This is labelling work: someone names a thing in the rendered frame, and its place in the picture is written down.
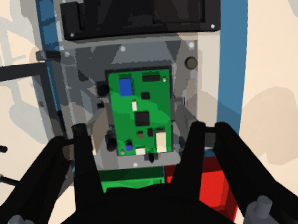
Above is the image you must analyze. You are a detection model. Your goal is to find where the red open-top bin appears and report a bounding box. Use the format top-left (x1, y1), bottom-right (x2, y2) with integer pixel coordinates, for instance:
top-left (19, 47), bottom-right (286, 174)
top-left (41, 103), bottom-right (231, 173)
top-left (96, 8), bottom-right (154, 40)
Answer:
top-left (164, 156), bottom-right (238, 222)

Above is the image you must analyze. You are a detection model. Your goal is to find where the green bin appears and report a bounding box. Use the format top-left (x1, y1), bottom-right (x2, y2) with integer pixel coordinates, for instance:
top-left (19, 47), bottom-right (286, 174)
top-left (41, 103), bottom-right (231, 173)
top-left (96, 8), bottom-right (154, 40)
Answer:
top-left (98, 166), bottom-right (164, 192)

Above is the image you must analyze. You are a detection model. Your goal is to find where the green circuit board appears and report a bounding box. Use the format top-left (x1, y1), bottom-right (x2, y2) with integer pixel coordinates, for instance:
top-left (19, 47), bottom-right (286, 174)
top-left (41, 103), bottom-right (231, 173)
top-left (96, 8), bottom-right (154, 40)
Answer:
top-left (108, 69), bottom-right (171, 155)

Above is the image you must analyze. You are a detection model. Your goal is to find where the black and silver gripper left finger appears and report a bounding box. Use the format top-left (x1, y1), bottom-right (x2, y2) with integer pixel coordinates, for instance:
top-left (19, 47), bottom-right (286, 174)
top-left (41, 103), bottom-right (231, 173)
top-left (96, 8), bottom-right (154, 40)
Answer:
top-left (0, 108), bottom-right (114, 224)

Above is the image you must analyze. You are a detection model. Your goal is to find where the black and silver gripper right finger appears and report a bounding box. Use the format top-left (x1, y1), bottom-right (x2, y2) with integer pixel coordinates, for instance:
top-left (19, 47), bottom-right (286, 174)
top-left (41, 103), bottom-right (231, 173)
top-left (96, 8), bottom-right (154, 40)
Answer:
top-left (155, 101), bottom-right (298, 224)

